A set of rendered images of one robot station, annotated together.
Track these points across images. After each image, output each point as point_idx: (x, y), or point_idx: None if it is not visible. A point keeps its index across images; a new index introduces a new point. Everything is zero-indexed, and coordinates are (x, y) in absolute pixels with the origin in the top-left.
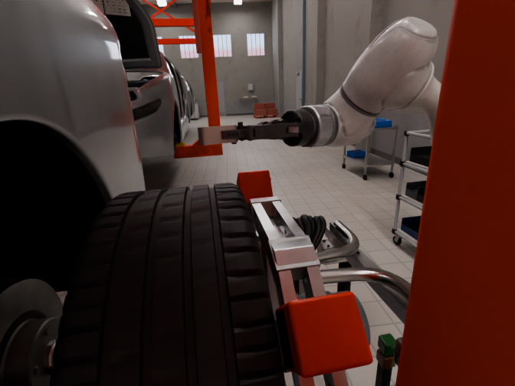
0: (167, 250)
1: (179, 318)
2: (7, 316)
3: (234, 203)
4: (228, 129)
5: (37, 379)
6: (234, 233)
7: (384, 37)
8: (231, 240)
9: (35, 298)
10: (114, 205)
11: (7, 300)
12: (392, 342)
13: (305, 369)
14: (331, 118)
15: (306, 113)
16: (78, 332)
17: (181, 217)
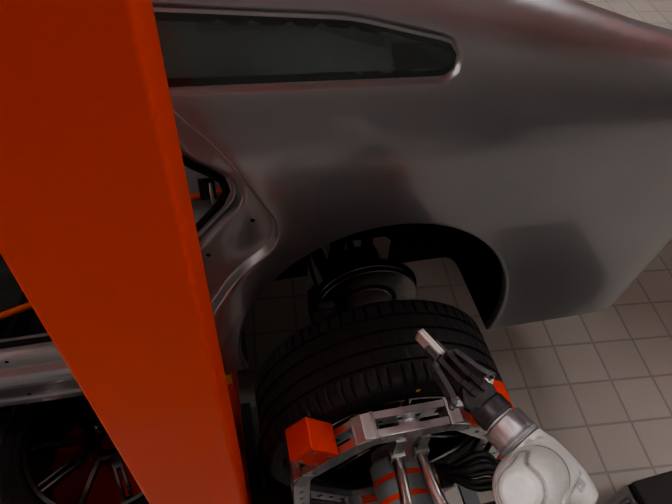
0: (337, 352)
1: (307, 372)
2: (368, 281)
3: (382, 378)
4: (433, 350)
5: None
6: (352, 383)
7: (512, 456)
8: (346, 383)
9: (394, 282)
10: (379, 307)
11: (373, 275)
12: None
13: (286, 429)
14: (503, 444)
15: (490, 414)
16: (302, 335)
17: (365, 350)
